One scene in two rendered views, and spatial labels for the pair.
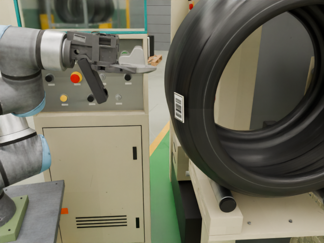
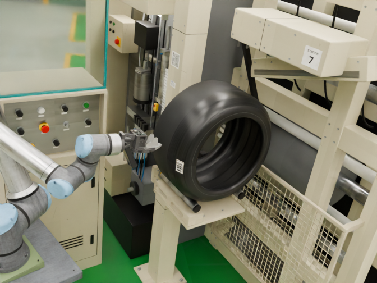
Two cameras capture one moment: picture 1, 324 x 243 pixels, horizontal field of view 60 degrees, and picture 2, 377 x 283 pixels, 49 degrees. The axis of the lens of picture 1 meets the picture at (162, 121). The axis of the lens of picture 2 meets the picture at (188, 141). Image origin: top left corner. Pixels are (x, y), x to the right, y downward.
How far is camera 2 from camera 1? 1.33 m
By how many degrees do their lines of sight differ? 30
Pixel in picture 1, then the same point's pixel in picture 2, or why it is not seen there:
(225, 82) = not seen: hidden behind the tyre
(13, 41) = (99, 146)
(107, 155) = not seen: hidden behind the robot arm
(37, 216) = (44, 247)
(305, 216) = (228, 205)
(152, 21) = not seen: outside the picture
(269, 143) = (205, 167)
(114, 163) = (76, 193)
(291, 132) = (216, 158)
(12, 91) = (88, 170)
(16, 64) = (96, 156)
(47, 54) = (115, 150)
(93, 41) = (137, 139)
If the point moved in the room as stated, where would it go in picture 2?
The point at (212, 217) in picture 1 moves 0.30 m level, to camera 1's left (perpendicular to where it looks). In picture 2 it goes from (189, 217) to (132, 231)
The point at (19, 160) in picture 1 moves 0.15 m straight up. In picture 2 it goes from (35, 208) to (34, 181)
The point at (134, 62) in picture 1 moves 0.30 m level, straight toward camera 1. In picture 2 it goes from (153, 145) to (192, 179)
